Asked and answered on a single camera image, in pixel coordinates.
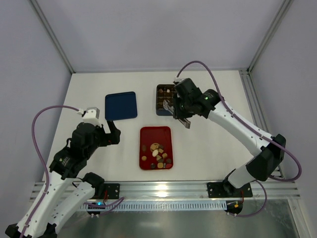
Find left aluminium frame post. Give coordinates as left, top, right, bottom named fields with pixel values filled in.
left=28, top=0, right=75, bottom=74

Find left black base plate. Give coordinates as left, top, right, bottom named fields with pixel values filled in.
left=98, top=183, right=120, bottom=200

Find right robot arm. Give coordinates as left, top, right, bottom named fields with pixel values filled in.
left=173, top=78, right=286, bottom=196

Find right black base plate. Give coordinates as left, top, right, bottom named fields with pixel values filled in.
left=207, top=181, right=253, bottom=198

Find blue tin lid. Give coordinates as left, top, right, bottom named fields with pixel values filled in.
left=105, top=92, right=138, bottom=121

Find blue chocolate tin box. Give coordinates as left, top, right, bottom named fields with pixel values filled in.
left=156, top=84, right=183, bottom=117

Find aluminium front rail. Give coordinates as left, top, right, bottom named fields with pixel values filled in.
left=29, top=180, right=302, bottom=200

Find right aluminium frame post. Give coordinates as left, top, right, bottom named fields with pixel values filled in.
left=247, top=0, right=294, bottom=74

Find white oval chocolate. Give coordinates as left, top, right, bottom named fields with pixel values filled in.
left=152, top=149, right=159, bottom=157

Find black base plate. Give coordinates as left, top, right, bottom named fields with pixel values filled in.
left=98, top=183, right=120, bottom=200
left=207, top=181, right=253, bottom=198

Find red lacquer tray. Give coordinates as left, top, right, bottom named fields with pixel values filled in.
left=139, top=126, right=174, bottom=171

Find white cable duct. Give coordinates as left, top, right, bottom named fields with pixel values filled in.
left=78, top=200, right=227, bottom=212

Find metal tongs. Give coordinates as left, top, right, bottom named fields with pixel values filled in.
left=163, top=100, right=191, bottom=129

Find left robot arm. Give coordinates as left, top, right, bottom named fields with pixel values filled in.
left=5, top=121, right=121, bottom=238

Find gold ring cookie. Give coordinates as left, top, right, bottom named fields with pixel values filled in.
left=150, top=143, right=160, bottom=152

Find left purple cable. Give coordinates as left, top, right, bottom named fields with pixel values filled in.
left=19, top=105, right=82, bottom=238

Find aluminium frame post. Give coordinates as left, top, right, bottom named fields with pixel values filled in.
left=247, top=0, right=294, bottom=74
left=28, top=0, right=75, bottom=74

